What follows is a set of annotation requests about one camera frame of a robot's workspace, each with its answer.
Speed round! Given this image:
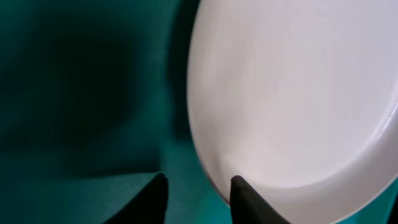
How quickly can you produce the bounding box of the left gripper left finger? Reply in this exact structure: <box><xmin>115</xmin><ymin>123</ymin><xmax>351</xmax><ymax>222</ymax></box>
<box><xmin>104</xmin><ymin>173</ymin><xmax>169</xmax><ymax>224</ymax></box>

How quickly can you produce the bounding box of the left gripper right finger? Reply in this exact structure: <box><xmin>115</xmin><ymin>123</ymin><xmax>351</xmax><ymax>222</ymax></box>
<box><xmin>229</xmin><ymin>175</ymin><xmax>290</xmax><ymax>224</ymax></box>

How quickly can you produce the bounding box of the white round plate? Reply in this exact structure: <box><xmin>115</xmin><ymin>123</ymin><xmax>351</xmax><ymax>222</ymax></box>
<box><xmin>187</xmin><ymin>0</ymin><xmax>397</xmax><ymax>223</ymax></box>

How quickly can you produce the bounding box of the teal plastic serving tray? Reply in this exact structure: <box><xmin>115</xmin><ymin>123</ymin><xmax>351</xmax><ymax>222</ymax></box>
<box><xmin>0</xmin><ymin>0</ymin><xmax>398</xmax><ymax>224</ymax></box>

